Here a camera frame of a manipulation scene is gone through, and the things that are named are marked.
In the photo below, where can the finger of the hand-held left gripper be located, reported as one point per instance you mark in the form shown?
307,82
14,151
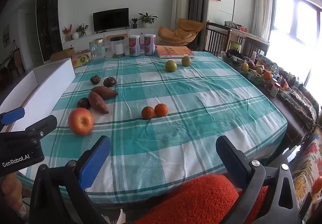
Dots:
12,116
44,125

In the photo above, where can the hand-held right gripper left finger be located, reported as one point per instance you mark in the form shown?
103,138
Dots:
95,163

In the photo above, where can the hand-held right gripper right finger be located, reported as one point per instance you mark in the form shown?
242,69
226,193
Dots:
227,157

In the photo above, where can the red apple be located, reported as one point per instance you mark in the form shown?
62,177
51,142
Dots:
80,121

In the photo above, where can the white cardboard box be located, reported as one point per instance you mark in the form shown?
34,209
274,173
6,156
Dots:
47,88

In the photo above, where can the brown sweet potato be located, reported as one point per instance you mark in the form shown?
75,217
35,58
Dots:
105,92
98,103

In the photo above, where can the small orange tangerine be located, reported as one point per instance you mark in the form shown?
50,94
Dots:
161,109
148,112

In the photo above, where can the person's left hand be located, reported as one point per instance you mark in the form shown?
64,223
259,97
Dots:
10,188

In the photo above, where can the dark purple mangosteen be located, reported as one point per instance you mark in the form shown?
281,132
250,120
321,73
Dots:
110,82
83,103
95,80

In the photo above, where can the orange fleece clothing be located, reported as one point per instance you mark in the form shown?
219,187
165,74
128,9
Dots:
201,198

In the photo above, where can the teal checked tablecloth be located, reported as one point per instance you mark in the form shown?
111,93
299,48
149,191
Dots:
191,103

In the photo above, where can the brown cardboard box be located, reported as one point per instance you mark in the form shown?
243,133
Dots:
61,54

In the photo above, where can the fruit printed carton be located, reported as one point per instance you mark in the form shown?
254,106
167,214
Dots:
80,60

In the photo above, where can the floral cushion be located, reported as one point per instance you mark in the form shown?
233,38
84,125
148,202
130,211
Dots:
308,171

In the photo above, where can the group of small bottles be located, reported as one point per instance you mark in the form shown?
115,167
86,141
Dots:
278,85

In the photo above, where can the patterned fringed runner cloth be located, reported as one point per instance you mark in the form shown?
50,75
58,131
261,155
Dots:
299,105

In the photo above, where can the orange round fruit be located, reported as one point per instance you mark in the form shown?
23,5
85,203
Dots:
267,76

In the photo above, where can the yellow apple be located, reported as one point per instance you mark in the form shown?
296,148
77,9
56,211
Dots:
244,66

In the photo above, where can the white television cabinet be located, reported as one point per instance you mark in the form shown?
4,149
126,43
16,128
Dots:
83,42

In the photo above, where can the glass jar with gold lid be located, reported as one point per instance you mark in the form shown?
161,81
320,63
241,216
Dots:
97,50

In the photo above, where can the round white vase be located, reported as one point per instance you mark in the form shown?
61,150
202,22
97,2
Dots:
75,35

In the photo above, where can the red flowers in vase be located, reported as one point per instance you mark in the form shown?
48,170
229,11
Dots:
67,31

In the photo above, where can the black basket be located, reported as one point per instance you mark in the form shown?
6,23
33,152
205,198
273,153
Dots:
235,55

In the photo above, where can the dark glass display cabinet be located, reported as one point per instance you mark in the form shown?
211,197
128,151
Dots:
49,20

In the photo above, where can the leafy plant in pot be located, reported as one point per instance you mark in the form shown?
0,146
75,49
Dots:
81,29

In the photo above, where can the yellow-green pear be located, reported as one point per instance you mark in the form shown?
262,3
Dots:
171,65
186,61

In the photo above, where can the clear jar with black lid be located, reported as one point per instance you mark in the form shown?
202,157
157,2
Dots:
118,47

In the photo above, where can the dark wooden slatted chair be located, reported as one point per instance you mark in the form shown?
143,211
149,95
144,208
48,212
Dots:
216,40

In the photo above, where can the orange book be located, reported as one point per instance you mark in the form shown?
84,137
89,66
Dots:
174,51

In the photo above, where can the pink printed can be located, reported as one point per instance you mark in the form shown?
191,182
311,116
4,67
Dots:
150,45
134,46

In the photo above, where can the wooden desk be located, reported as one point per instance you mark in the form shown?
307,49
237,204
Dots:
239,32

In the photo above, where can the black flat television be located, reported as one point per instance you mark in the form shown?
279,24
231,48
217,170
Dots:
110,19

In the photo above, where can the orange cushioned round chair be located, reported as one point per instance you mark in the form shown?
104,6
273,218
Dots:
181,31

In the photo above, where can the small green potted plant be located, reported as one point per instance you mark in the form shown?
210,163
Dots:
134,22

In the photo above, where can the large window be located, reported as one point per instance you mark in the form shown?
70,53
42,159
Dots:
296,27

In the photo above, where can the large green potted plant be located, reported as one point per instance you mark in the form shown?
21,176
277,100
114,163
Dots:
148,18

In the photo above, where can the white curtain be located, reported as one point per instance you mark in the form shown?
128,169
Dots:
263,7

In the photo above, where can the covered standing air conditioner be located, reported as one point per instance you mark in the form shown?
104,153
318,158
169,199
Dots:
180,5

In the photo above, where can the framed wall picture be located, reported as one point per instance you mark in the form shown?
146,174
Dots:
6,34

